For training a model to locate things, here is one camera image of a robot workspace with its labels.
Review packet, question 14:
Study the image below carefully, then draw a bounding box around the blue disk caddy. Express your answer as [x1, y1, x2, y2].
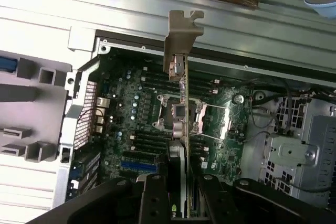
[0, 56, 18, 74]

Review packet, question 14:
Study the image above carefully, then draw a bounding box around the open black PC case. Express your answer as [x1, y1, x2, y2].
[51, 26, 336, 209]

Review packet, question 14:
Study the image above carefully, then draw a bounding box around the grey plastic parts rack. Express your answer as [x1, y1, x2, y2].
[0, 50, 73, 164]

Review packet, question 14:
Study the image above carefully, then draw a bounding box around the silver disk bay cage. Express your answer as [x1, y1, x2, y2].
[262, 95, 336, 206]

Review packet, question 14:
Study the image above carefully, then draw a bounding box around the green motherboard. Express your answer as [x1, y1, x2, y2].
[94, 58, 253, 183]

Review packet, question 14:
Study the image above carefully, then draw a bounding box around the CPU socket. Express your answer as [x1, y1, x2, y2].
[157, 94, 203, 133]

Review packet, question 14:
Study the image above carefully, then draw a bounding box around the blue expansion slot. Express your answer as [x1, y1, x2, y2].
[120, 161, 160, 171]

